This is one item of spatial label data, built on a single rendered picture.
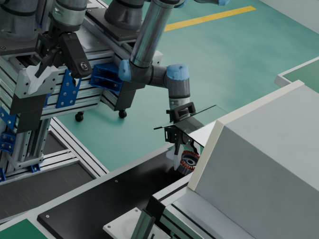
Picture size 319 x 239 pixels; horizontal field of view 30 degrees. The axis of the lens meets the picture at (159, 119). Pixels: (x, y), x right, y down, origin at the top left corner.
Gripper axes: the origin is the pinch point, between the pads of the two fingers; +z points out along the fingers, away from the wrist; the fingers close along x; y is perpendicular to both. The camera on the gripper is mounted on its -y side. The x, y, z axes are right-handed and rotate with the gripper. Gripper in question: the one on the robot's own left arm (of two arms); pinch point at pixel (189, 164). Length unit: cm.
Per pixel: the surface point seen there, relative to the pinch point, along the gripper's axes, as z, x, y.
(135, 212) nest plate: 5.1, 33.9, -4.8
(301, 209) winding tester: -13, 47, -68
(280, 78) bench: -11, -116, 28
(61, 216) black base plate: 1, 54, 5
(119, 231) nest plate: 6.8, 43.8, -7.5
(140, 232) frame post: -4, 59, -31
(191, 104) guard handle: -24.3, 9.3, -10.1
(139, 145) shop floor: 29, -90, 108
